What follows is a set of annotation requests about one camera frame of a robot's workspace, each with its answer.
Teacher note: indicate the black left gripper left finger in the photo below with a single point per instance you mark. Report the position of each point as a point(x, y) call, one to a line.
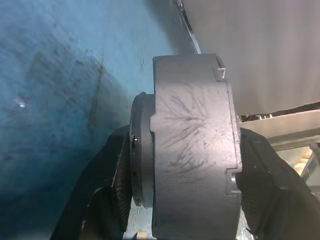
point(100, 180)

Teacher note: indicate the grey round motor housing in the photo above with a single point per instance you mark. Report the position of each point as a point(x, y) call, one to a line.
point(190, 150)

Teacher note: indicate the white metal frame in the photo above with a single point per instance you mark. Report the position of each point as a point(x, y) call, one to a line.
point(287, 127)

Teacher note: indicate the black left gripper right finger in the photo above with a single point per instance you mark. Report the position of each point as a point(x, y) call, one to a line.
point(272, 195)

